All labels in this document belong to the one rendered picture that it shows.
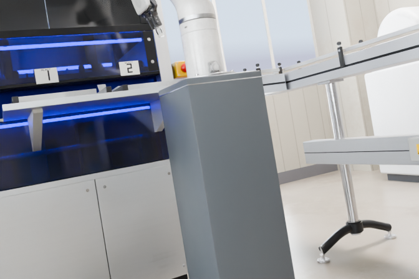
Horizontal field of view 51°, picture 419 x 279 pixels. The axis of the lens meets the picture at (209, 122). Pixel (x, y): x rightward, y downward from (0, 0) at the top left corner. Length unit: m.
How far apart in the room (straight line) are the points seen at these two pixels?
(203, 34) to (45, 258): 1.06
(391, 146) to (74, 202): 1.32
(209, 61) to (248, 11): 3.36
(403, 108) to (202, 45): 2.66
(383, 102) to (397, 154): 2.00
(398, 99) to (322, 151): 1.62
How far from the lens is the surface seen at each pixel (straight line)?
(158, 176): 1.92
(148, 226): 1.93
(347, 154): 2.17
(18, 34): 1.89
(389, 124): 3.93
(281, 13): 4.90
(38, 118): 1.53
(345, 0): 4.81
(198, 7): 1.37
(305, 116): 4.86
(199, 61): 1.33
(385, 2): 5.02
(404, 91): 3.76
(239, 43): 4.52
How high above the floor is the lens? 0.72
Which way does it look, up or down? 1 degrees up
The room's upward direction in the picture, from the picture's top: 9 degrees counter-clockwise
